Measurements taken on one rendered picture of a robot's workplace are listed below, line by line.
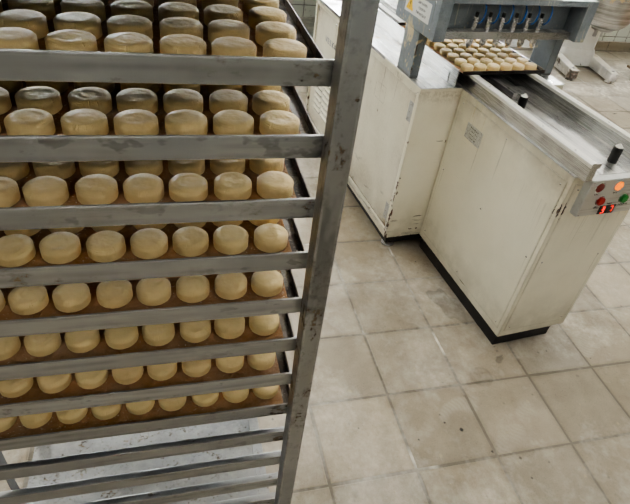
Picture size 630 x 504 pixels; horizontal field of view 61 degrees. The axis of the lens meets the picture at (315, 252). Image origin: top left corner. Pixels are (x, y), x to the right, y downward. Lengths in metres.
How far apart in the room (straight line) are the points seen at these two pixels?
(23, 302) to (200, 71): 0.43
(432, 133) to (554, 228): 0.70
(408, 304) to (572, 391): 0.73
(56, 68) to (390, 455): 1.62
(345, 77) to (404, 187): 1.90
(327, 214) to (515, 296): 1.56
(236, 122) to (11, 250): 0.34
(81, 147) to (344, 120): 0.29
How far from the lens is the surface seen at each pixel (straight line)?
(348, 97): 0.60
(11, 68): 0.61
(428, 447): 1.99
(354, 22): 0.57
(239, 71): 0.60
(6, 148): 0.65
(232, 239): 0.77
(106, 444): 1.76
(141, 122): 0.67
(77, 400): 0.95
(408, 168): 2.42
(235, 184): 0.72
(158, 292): 0.82
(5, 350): 0.92
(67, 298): 0.84
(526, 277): 2.11
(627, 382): 2.56
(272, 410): 1.02
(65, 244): 0.78
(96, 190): 0.72
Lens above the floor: 1.63
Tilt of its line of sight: 39 degrees down
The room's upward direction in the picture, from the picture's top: 8 degrees clockwise
